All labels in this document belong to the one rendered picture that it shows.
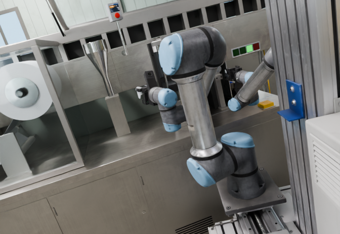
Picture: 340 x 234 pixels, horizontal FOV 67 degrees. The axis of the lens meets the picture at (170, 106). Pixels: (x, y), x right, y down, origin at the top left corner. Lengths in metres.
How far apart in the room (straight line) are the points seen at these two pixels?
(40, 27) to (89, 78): 2.17
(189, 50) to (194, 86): 0.12
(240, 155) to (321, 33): 0.53
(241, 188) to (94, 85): 1.30
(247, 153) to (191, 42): 0.45
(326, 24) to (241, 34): 1.61
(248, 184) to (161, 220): 0.80
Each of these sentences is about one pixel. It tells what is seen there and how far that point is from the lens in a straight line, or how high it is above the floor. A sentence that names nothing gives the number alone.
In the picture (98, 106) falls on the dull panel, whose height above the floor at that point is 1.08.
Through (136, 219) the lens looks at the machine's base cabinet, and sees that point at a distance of 1.66.
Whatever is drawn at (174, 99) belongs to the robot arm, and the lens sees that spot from 1.06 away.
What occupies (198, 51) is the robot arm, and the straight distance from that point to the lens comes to 0.79.
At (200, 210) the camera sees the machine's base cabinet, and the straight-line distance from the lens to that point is 1.73.
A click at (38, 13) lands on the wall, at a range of 4.02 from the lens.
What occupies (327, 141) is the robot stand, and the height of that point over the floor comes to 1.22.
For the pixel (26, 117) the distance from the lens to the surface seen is 1.48.
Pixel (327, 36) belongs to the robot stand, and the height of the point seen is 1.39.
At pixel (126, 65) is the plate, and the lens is 1.93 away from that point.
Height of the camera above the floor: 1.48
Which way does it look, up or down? 16 degrees down
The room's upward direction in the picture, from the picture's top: 15 degrees counter-clockwise
